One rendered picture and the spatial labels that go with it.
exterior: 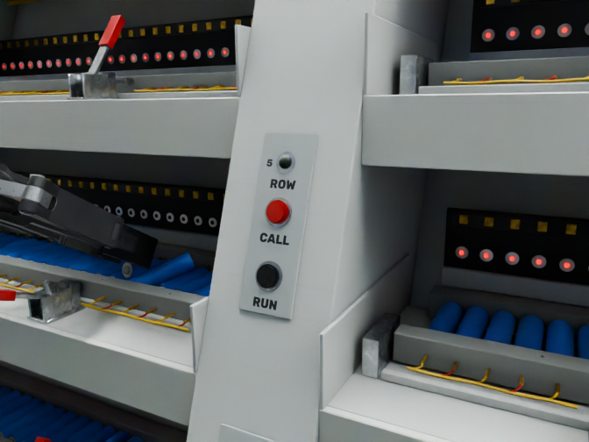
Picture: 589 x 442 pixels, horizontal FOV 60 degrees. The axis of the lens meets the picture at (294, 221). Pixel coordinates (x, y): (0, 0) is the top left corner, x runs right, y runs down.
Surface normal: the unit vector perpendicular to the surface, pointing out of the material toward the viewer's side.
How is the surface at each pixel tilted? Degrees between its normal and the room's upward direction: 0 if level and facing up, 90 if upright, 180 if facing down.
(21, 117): 109
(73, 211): 91
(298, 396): 90
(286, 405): 90
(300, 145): 90
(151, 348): 19
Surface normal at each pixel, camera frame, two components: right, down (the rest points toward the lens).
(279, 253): -0.44, -0.13
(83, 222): 0.92, 0.12
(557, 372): -0.46, 0.20
